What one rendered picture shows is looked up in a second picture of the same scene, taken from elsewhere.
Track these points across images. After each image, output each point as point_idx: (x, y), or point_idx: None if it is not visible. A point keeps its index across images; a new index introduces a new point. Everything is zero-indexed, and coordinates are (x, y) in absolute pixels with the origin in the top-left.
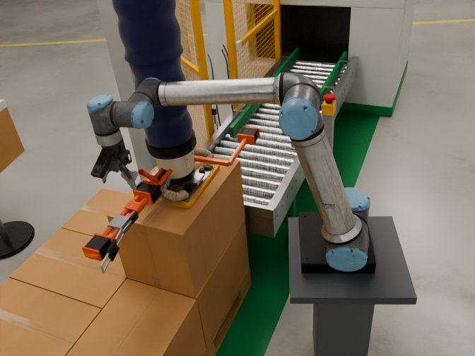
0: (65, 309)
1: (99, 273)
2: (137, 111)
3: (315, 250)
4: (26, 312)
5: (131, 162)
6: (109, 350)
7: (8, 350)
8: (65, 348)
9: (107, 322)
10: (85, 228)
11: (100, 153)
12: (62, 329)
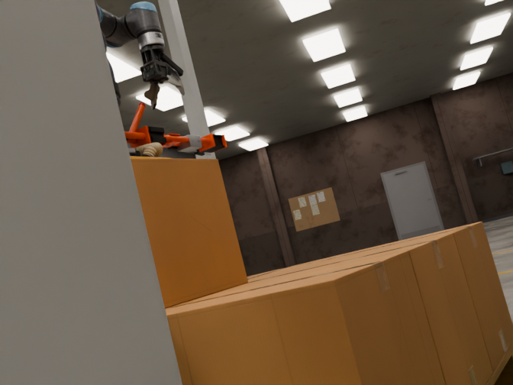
0: (330, 260)
1: (291, 272)
2: (115, 30)
3: None
4: (385, 246)
5: (144, 81)
6: (266, 273)
7: (384, 244)
8: (316, 261)
9: (272, 273)
10: (343, 265)
11: (167, 56)
12: (326, 260)
